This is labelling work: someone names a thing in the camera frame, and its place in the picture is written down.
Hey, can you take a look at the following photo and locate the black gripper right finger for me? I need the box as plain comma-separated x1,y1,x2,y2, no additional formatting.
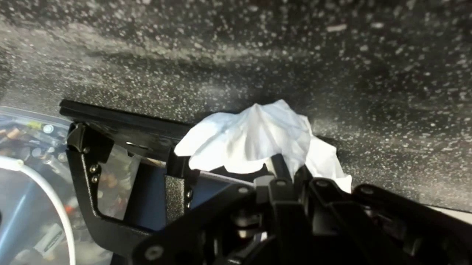
295,168,472,265

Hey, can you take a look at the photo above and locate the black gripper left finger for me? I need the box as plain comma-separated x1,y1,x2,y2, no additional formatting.
131,178,295,265

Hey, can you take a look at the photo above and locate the white tissue tall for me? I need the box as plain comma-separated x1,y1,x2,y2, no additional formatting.
174,100,352,193

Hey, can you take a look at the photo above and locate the black hole punch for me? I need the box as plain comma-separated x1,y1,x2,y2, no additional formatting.
60,100,251,262

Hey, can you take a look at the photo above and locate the clear plastic bucket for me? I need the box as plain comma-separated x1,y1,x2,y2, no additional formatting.
0,106,118,265

